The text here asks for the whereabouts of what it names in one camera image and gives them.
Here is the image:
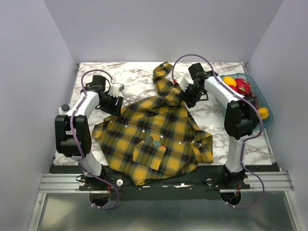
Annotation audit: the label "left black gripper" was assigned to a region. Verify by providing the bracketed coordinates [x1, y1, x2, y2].
[99, 91, 123, 117]

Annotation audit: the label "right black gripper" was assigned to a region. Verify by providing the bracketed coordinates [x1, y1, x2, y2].
[178, 83, 203, 109]

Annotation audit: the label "yellow plaid flannel shirt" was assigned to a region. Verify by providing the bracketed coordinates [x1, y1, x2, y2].
[92, 62, 213, 186]

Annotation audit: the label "blue green round brooch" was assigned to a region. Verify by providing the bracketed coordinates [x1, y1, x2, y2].
[153, 141, 161, 147]

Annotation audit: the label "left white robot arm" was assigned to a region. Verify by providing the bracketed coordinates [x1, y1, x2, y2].
[55, 75, 124, 190]

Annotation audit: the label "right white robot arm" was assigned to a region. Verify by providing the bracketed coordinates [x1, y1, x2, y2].
[174, 63, 261, 189]

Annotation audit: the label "yellow mango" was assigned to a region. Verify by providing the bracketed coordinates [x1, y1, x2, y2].
[223, 76, 237, 87]

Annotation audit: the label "red apple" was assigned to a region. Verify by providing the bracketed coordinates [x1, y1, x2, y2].
[229, 85, 238, 93]

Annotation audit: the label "white bottle black cap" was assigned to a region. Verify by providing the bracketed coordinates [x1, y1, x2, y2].
[58, 104, 73, 116]

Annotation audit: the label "red dragon fruit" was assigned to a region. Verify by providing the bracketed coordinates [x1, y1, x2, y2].
[235, 78, 251, 95]

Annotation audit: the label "dark purple grapes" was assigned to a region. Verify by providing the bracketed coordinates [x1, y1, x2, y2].
[250, 94, 259, 109]

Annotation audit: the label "teal plastic fruit bin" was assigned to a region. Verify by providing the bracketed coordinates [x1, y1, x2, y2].
[220, 73, 273, 128]

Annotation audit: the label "orange fruit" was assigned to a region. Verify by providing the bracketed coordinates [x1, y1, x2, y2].
[258, 107, 269, 120]

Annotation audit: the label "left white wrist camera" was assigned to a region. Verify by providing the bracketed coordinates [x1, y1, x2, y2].
[108, 83, 124, 98]

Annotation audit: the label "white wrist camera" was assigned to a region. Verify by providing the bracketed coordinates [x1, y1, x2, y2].
[108, 83, 124, 98]
[174, 77, 192, 92]

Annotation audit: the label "right black display frame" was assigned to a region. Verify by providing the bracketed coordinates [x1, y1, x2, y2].
[199, 90, 209, 101]

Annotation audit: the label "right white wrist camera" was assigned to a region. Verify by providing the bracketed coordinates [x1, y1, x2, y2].
[174, 77, 192, 92]

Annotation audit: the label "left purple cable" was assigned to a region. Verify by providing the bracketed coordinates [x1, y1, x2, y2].
[71, 69, 121, 210]

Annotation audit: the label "purple cable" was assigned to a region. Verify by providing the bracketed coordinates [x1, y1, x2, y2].
[172, 54, 267, 209]
[71, 69, 121, 210]

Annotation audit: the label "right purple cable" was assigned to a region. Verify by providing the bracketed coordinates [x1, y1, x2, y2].
[172, 54, 267, 209]

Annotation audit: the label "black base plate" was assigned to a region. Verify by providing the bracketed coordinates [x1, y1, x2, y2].
[49, 165, 282, 202]

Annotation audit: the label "aluminium rail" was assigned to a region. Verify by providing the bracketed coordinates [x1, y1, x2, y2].
[38, 172, 294, 194]

